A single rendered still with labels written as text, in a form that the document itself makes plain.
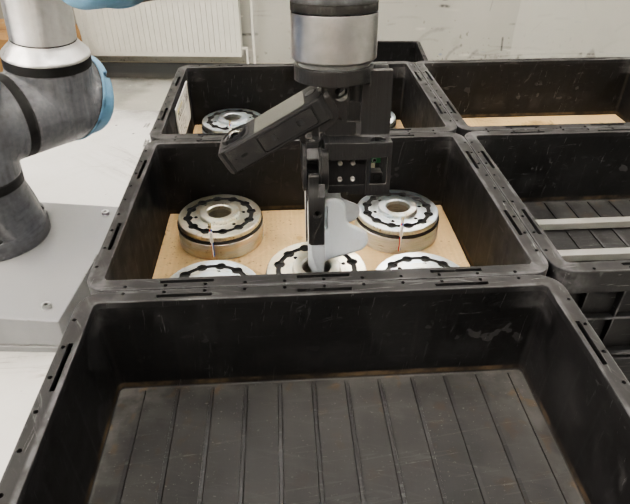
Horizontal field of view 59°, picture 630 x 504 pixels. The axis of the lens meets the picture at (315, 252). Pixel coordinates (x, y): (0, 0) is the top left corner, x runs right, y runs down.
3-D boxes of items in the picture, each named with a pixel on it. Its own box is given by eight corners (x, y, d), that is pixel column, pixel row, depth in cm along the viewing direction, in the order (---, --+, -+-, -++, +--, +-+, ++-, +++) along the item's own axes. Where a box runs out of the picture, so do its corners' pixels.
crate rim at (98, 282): (87, 313, 47) (81, 291, 46) (150, 156, 72) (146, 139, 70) (549, 294, 49) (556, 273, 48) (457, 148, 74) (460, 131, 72)
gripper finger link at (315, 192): (326, 249, 53) (325, 156, 50) (309, 250, 53) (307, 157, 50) (322, 234, 57) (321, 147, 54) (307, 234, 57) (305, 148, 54)
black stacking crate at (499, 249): (114, 388, 53) (85, 296, 46) (163, 220, 77) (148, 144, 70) (523, 368, 55) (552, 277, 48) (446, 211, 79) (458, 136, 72)
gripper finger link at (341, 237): (369, 289, 56) (370, 199, 53) (309, 291, 55) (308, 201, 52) (364, 277, 59) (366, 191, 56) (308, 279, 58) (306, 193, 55)
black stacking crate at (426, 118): (163, 219, 77) (149, 143, 71) (189, 132, 101) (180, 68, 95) (446, 209, 79) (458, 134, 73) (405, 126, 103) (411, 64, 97)
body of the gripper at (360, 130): (389, 203, 53) (398, 72, 47) (298, 206, 52) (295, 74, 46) (376, 172, 59) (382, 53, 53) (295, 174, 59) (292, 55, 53)
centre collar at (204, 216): (195, 225, 67) (195, 221, 66) (203, 204, 71) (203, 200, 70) (236, 226, 67) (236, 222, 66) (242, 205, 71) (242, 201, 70)
